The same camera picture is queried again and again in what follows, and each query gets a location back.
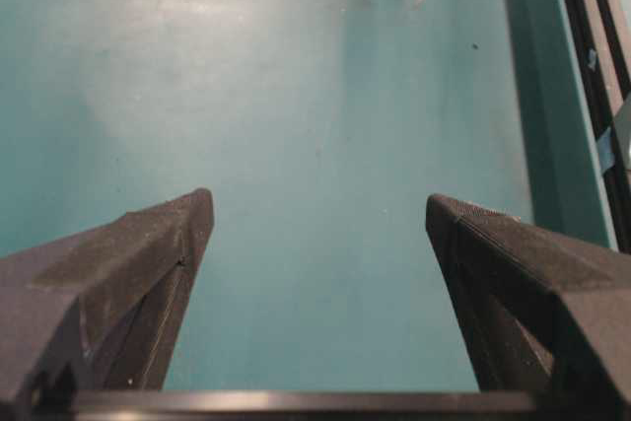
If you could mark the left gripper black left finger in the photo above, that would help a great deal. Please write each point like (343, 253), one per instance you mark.
(101, 309)

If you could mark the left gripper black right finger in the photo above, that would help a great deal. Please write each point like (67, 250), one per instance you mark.
(545, 317)

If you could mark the blue tape patch near rail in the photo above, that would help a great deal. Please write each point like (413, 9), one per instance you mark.
(605, 152)

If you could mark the long black aluminium rail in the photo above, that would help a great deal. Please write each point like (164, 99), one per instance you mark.
(601, 34)

